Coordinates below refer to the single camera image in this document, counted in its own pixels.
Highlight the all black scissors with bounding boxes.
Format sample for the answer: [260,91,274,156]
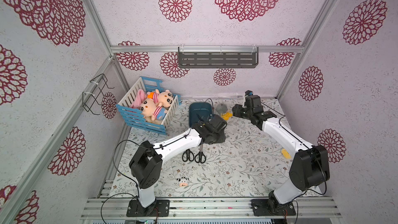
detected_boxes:
[182,149,195,162]

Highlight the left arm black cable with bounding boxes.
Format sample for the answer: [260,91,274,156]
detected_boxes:
[111,139,147,190]

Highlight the teal plastic storage box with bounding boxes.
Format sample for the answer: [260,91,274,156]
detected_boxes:
[188,102,213,127]

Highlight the black wire wall rack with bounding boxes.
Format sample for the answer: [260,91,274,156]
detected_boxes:
[81,73,114,116]

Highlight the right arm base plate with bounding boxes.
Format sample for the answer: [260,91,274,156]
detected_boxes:
[251,199,296,217]

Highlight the yellow toy piece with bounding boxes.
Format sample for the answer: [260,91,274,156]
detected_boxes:
[221,112,233,121]

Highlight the black handled steel scissors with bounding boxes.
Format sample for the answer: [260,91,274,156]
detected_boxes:
[194,144,206,164]

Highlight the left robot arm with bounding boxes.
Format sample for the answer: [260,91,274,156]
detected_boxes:
[129,115,227,208]

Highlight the grey plush toy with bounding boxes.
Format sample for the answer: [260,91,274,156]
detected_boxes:
[216,103,228,115]

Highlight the grey wall shelf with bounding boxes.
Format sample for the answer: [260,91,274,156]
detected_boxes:
[177,47,259,69]

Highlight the small cow toy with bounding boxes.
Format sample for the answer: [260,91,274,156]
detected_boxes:
[177,177,189,187]

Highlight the pink plush toy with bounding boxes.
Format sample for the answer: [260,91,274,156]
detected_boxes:
[130,89,147,109]

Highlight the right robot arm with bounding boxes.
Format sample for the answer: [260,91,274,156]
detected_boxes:
[232,90,330,207]

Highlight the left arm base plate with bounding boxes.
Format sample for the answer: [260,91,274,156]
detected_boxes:
[126,200,170,217]

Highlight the blue white toy crib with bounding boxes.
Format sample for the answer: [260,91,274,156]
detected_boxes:
[116,77,180,135]

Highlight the plush doll striped shirt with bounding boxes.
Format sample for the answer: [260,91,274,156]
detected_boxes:
[138,99,168,121]

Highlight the yellow sponge ball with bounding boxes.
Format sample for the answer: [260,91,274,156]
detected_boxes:
[281,149,291,160]

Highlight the aluminium mounting rail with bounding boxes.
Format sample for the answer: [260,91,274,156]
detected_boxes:
[79,197,342,223]

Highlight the plush doll orange shirt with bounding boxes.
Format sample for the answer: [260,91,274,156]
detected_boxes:
[147,89,174,108]

